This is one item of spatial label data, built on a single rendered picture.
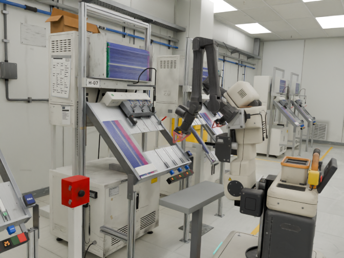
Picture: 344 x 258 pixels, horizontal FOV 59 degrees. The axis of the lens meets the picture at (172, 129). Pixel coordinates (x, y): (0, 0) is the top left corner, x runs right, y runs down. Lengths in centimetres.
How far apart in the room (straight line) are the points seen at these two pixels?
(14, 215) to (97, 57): 131
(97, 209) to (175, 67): 188
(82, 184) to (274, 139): 538
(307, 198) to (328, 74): 810
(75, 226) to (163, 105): 207
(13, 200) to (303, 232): 143
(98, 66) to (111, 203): 103
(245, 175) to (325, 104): 786
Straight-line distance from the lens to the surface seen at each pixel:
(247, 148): 193
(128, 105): 249
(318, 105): 969
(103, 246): 245
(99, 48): 238
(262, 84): 682
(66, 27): 261
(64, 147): 408
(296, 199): 174
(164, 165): 233
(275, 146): 679
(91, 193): 235
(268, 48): 1013
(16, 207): 157
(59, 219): 278
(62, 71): 251
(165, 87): 361
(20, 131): 373
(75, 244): 200
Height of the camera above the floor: 130
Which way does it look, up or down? 7 degrees down
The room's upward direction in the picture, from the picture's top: 2 degrees clockwise
